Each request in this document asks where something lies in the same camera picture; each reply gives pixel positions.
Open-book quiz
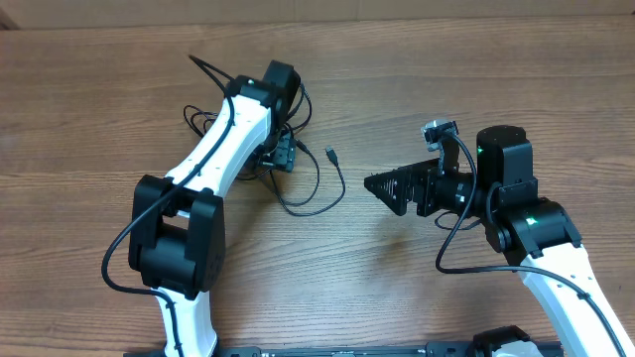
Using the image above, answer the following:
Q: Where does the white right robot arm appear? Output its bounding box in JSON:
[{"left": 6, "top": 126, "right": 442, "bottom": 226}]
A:
[{"left": 364, "top": 120, "right": 634, "bottom": 356}]

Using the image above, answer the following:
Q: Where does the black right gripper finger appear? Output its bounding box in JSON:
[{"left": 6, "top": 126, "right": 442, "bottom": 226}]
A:
[
  {"left": 369, "top": 185, "right": 415, "bottom": 216},
  {"left": 364, "top": 166, "right": 422, "bottom": 191}
]

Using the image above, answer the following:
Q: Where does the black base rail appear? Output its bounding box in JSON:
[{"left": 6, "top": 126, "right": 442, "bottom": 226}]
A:
[{"left": 213, "top": 342, "right": 476, "bottom": 357}]

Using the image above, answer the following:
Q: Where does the black grey-plug USB cable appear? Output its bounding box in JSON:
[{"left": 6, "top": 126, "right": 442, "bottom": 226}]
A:
[{"left": 182, "top": 81, "right": 321, "bottom": 208}]

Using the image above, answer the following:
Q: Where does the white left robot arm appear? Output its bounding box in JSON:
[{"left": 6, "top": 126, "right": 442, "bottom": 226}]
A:
[{"left": 128, "top": 60, "right": 301, "bottom": 356}]

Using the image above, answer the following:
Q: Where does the brown cardboard wall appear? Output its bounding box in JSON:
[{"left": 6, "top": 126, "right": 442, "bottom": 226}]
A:
[{"left": 1, "top": 0, "right": 634, "bottom": 30}]

